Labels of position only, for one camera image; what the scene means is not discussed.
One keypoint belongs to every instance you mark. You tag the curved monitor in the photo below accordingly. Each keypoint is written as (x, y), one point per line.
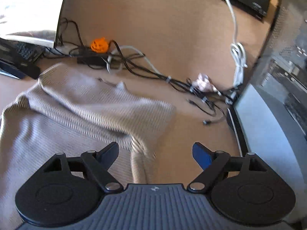
(28, 9)

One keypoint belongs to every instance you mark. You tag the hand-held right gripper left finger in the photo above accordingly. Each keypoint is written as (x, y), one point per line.
(109, 153)

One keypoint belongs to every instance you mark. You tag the crumpled pink tissue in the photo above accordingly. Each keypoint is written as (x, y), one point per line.
(203, 82)

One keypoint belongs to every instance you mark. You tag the computer tower case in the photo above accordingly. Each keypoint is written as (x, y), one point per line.
(275, 88)

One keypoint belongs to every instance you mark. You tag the orange pumpkin figure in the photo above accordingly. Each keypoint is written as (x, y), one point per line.
(98, 45)

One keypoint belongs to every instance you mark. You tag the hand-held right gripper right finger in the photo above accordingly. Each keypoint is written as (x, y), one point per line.
(201, 157)

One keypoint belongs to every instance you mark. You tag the black keyboard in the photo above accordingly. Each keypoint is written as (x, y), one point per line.
(18, 52)

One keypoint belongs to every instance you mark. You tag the beige ribbed knit sweater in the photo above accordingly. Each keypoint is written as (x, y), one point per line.
(72, 115)

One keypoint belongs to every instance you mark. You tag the black power brick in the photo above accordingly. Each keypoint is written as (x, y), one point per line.
(92, 60)

